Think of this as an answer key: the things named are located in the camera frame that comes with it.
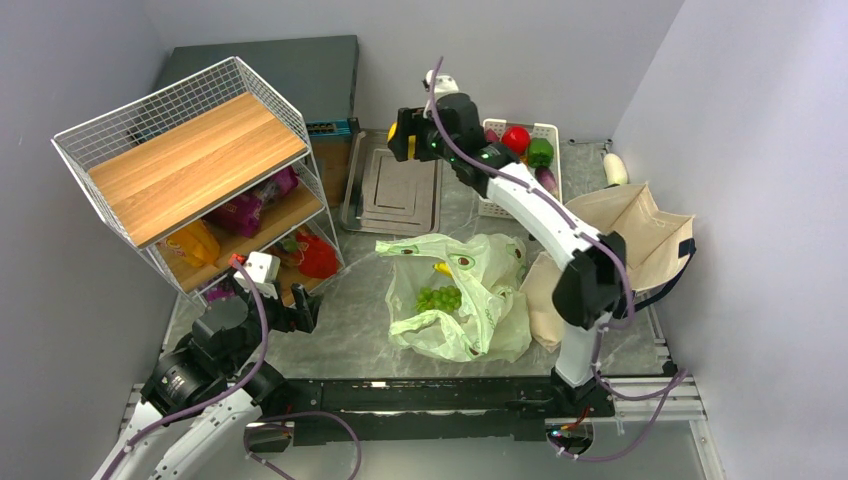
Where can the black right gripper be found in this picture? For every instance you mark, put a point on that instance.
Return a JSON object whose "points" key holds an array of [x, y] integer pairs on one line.
{"points": [[412, 120]]}

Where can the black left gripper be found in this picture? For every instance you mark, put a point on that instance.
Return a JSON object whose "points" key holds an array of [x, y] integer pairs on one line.
{"points": [[306, 305]]}

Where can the green bell pepper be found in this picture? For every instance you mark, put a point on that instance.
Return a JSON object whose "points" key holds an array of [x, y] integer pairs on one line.
{"points": [[539, 153]]}

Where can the green grapes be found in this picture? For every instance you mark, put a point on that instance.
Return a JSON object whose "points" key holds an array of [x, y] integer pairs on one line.
{"points": [[447, 299]]}

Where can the yellow banana bunch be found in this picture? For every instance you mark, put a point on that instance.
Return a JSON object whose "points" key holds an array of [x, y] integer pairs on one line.
{"points": [[443, 268]]}

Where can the green avocado plastic bag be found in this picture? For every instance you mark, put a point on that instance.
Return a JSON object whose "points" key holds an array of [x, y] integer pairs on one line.
{"points": [[493, 321]]}

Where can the yellow lemon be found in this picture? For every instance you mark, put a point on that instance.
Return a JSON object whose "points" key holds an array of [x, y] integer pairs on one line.
{"points": [[394, 131]]}

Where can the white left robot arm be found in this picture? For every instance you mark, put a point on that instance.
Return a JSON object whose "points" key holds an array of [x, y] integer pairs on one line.
{"points": [[207, 388]]}

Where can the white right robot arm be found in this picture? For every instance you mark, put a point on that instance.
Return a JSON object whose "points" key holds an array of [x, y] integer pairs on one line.
{"points": [[593, 275]]}

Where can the red snack bag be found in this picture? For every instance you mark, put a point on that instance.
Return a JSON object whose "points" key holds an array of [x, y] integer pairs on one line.
{"points": [[309, 254]]}

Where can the purple grape snack bag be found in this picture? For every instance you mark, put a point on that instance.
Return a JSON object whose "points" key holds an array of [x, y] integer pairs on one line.
{"points": [[221, 290]]}

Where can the yellow snack bag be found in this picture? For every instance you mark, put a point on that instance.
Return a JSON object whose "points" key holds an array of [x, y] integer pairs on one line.
{"points": [[194, 244]]}

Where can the beige canvas tote bag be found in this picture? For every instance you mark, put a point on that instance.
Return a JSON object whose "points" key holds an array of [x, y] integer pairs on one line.
{"points": [[659, 247]]}

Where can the metal tray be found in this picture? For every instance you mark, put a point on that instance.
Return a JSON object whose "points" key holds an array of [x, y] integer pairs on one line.
{"points": [[386, 196]]}

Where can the red apple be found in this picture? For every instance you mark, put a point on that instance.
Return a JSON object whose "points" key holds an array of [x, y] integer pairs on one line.
{"points": [[517, 139]]}

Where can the white plastic basket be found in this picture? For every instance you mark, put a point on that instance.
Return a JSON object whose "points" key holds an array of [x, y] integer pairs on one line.
{"points": [[541, 130]]}

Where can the purple white eggplant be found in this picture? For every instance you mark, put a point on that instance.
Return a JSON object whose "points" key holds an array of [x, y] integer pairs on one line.
{"points": [[546, 178]]}

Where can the top wooden shelf board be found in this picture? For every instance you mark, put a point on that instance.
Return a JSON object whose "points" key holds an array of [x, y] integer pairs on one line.
{"points": [[163, 184]]}

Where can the white radish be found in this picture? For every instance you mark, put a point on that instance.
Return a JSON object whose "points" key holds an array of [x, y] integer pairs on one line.
{"points": [[615, 170]]}

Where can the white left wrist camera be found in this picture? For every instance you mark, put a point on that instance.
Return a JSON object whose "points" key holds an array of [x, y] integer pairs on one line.
{"points": [[262, 269]]}

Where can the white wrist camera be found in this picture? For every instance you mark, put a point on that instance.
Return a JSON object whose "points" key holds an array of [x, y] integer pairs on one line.
{"points": [[440, 85], [262, 269]]}

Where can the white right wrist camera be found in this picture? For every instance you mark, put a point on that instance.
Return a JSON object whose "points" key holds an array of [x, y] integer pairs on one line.
{"points": [[440, 85]]}

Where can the dark grey network switch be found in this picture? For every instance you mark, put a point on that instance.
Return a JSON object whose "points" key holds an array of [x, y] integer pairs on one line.
{"points": [[317, 75]]}

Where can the white wire shelf rack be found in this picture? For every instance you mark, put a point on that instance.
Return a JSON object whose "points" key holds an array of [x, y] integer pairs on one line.
{"points": [[109, 135]]}

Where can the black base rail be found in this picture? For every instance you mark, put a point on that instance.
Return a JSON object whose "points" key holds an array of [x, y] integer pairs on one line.
{"points": [[523, 408]]}

